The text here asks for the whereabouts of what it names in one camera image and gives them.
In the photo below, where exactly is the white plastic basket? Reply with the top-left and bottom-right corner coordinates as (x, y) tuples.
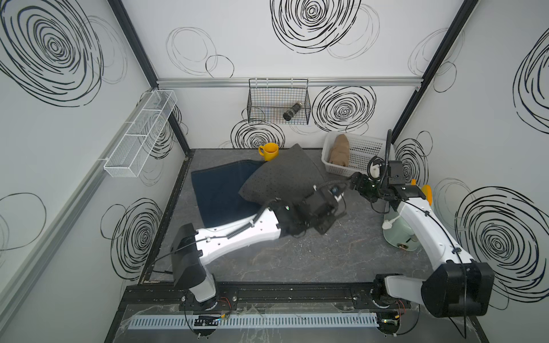
(321, 131), (386, 177)

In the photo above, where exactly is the grey polka dot skirt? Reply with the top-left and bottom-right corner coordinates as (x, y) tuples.
(239, 144), (325, 205)

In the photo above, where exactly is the tan brown skirt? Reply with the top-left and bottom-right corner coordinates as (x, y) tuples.
(328, 134), (350, 167)

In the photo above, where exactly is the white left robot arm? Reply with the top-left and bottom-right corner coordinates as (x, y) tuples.
(169, 183), (347, 310)

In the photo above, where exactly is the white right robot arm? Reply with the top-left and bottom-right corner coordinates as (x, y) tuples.
(350, 157), (495, 318)

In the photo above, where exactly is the yellow toast slice right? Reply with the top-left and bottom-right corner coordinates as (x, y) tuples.
(421, 184), (433, 206)

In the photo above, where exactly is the mint green toaster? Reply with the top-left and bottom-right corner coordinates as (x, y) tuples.
(382, 179), (424, 252)

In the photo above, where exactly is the yellow mug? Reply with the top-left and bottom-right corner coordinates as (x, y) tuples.
(258, 142), (280, 161)

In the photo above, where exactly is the dark cylindrical bottle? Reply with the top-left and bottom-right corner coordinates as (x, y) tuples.
(283, 102), (303, 121)

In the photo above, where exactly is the dark blue skirt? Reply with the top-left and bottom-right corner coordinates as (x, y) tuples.
(191, 160), (263, 228)

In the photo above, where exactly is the black wire wall basket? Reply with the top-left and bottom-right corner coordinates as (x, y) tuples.
(246, 78), (312, 125)

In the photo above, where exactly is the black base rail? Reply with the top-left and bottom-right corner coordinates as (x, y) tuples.
(120, 282), (412, 312)

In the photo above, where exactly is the white slotted cable duct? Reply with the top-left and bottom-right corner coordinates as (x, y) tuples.
(128, 313), (379, 330)

